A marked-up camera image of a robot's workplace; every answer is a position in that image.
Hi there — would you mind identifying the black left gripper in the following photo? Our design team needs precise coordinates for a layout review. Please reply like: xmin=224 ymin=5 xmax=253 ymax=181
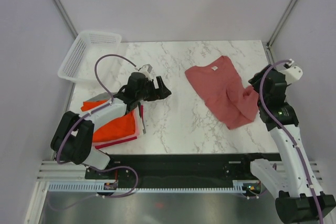
xmin=136 ymin=76 xmax=171 ymax=102

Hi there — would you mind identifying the dusty pink t-shirt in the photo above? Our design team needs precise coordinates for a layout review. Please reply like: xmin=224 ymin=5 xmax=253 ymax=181
xmin=185 ymin=56 xmax=259 ymax=130

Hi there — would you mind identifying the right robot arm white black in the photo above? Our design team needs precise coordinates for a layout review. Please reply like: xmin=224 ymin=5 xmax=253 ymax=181
xmin=240 ymin=66 xmax=335 ymax=223

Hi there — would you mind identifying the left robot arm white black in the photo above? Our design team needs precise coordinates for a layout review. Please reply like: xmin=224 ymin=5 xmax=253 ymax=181
xmin=50 ymin=72 xmax=172 ymax=178

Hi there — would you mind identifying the white folded t-shirt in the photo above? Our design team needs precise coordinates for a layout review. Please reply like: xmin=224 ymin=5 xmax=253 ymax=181
xmin=134 ymin=108 xmax=146 ymax=135

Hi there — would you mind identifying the light pink folded t-shirt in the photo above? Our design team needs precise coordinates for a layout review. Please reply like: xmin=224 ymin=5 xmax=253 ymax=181
xmin=92 ymin=130 xmax=139 ymax=146

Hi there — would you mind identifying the orange folded t-shirt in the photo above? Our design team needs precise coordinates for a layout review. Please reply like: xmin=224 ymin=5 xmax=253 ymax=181
xmin=92 ymin=112 xmax=136 ymax=144

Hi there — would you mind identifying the crimson folded t-shirt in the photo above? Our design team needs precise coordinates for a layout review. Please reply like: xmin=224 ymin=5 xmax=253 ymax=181
xmin=95 ymin=104 xmax=143 ymax=149

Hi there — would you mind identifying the white plastic basket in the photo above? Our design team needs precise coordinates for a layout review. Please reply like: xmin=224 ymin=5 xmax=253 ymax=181
xmin=57 ymin=30 xmax=122 ymax=84

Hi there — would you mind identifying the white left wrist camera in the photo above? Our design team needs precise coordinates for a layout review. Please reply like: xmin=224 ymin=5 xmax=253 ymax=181
xmin=137 ymin=64 xmax=152 ymax=81

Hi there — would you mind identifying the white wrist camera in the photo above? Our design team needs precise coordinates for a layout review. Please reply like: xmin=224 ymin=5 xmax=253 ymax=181
xmin=137 ymin=64 xmax=152 ymax=81
xmin=280 ymin=59 xmax=303 ymax=85

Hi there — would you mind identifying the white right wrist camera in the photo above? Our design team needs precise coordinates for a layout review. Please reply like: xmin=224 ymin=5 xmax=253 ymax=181
xmin=280 ymin=59 xmax=303 ymax=85

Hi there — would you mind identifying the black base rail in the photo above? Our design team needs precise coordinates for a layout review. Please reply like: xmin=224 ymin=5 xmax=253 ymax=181
xmin=85 ymin=153 xmax=281 ymax=188

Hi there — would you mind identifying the right aluminium frame post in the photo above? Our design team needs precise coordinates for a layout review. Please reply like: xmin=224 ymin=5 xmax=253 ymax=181
xmin=265 ymin=0 xmax=299 ymax=50

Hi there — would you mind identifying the aluminium frame post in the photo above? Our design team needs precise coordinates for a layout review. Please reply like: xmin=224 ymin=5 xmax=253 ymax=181
xmin=265 ymin=0 xmax=299 ymax=50
xmin=52 ymin=0 xmax=78 ymax=39

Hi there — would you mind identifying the white slotted cable duct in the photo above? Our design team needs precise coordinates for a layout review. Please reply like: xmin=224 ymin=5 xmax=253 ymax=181
xmin=48 ymin=180 xmax=251 ymax=194

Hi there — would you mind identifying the left aluminium frame post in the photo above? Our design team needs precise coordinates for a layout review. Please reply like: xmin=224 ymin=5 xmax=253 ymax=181
xmin=52 ymin=0 xmax=78 ymax=39

